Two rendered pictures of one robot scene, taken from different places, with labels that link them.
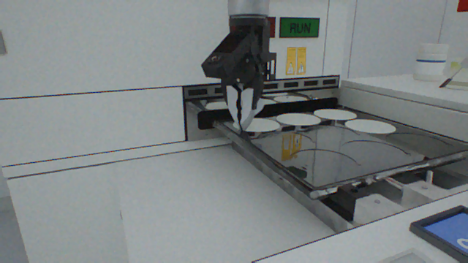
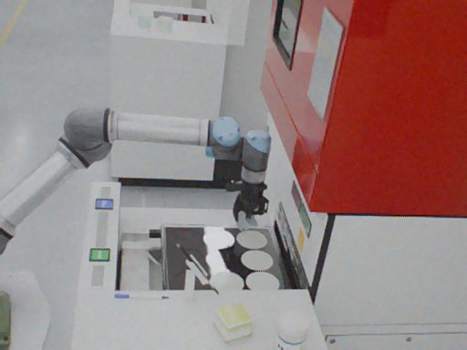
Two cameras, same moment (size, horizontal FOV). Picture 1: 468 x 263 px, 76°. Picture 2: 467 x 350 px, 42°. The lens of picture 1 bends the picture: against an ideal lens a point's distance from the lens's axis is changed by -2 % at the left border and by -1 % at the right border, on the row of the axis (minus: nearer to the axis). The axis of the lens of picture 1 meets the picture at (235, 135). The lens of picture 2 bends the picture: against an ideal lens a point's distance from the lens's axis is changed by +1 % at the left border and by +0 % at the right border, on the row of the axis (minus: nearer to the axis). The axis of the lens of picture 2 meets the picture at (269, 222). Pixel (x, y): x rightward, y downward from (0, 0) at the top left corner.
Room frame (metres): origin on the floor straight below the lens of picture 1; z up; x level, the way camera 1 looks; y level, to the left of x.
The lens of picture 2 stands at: (0.91, -1.61, 2.05)
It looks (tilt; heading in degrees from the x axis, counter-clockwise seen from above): 34 degrees down; 99
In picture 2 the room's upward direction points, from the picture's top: 10 degrees clockwise
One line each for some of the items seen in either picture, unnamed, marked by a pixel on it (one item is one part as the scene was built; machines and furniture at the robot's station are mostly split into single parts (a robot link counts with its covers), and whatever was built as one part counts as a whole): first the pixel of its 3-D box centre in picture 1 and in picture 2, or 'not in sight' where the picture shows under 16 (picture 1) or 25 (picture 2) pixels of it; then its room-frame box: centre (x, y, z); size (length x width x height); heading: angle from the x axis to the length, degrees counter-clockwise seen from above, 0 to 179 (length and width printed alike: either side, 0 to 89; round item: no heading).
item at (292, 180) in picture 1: (248, 147); (216, 226); (0.49, -0.02, 0.90); 0.37 x 0.01 x 0.01; 24
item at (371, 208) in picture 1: (394, 223); (135, 232); (0.27, -0.17, 0.89); 0.08 x 0.03 x 0.03; 24
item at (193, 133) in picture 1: (270, 111); (287, 258); (0.76, -0.09, 0.89); 0.44 x 0.02 x 0.10; 114
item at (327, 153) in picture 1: (330, 133); (223, 260); (0.57, -0.19, 0.90); 0.34 x 0.34 x 0.01; 24
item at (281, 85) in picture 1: (269, 86); (292, 241); (0.76, -0.09, 0.96); 0.44 x 0.01 x 0.02; 114
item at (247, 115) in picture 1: (254, 107); (243, 223); (0.59, -0.04, 0.95); 0.06 x 0.03 x 0.09; 144
